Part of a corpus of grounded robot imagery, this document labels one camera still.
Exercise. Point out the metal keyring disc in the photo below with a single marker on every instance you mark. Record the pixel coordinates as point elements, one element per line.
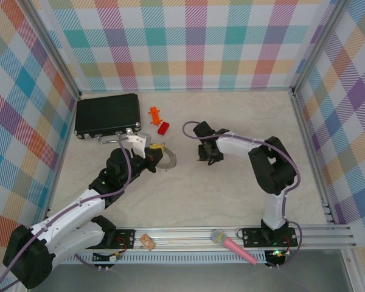
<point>171,161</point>

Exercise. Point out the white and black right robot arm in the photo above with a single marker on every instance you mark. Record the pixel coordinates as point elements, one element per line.
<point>273,210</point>

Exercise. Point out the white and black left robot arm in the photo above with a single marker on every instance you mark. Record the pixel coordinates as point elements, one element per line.
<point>76,213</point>

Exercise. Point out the red toy brick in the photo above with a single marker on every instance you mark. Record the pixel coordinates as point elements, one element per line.
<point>163,128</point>

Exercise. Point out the orange plastic toy piece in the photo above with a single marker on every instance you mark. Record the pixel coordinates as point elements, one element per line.
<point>155,115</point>

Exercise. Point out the black carrying case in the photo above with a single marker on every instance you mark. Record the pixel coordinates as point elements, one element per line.
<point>106,115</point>

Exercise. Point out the pink toy microphone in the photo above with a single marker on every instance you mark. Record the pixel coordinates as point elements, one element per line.
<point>234,246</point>

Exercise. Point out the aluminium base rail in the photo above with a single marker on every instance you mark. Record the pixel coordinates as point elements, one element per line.
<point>185,235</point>

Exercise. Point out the aluminium frame post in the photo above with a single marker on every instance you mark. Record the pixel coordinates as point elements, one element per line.
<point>57,51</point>
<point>319,45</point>

